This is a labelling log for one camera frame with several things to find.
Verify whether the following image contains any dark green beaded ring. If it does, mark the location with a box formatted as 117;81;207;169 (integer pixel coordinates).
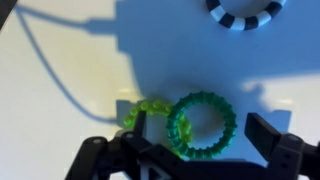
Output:
165;91;238;159

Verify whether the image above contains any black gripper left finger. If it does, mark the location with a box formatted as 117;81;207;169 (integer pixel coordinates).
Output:
64;111;161;180

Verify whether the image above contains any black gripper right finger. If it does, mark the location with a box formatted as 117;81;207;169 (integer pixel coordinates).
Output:
244;112;320;180

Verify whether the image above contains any black white striped ring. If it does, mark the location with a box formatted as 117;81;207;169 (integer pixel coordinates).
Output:
205;0;288;32

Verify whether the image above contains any lime green beaded ring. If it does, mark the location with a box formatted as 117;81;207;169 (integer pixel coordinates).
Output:
122;99;194;158

